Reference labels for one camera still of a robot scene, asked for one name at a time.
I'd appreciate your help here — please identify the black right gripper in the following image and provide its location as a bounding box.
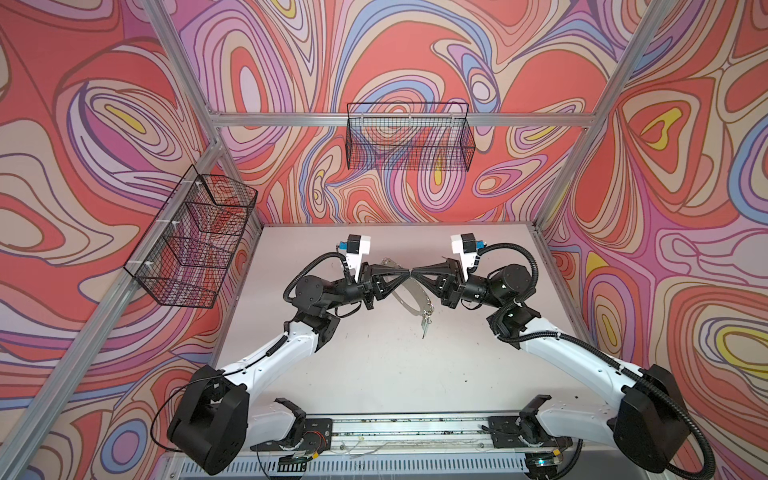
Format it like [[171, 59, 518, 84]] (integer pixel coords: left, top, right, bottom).
[[411, 258, 505, 310]]

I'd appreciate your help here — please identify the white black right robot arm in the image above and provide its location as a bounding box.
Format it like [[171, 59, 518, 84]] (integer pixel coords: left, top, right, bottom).
[[411, 235, 716, 479]]

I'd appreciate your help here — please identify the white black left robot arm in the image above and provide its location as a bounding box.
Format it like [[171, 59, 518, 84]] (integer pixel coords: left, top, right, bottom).
[[161, 252, 410, 475]]

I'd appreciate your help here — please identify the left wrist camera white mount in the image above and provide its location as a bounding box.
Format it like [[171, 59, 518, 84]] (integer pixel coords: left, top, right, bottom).
[[338, 234, 371, 282]]

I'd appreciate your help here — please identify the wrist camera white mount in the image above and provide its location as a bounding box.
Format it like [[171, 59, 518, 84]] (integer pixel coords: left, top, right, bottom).
[[450, 233, 485, 281], [338, 234, 371, 282]]

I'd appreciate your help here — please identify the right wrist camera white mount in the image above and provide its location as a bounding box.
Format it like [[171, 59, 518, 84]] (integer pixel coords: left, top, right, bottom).
[[450, 233, 485, 281]]

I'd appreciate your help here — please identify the black wire basket back wall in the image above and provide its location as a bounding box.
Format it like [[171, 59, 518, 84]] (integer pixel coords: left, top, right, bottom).
[[345, 100, 476, 172]]

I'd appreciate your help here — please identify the black wire basket wall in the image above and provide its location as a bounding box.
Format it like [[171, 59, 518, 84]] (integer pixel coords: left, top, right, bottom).
[[345, 100, 476, 172], [123, 166, 258, 309]]

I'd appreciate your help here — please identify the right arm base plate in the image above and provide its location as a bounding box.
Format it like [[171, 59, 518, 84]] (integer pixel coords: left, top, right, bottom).
[[481, 415, 573, 449]]

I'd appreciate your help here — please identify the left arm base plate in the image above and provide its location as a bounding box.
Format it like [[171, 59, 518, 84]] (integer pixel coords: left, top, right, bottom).
[[250, 417, 334, 453]]

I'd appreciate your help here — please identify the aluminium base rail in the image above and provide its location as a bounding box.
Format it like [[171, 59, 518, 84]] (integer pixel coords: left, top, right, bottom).
[[218, 412, 648, 479]]

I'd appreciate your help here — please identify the black wire basket left wall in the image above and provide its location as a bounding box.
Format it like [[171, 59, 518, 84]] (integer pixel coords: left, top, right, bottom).
[[123, 166, 258, 309]]

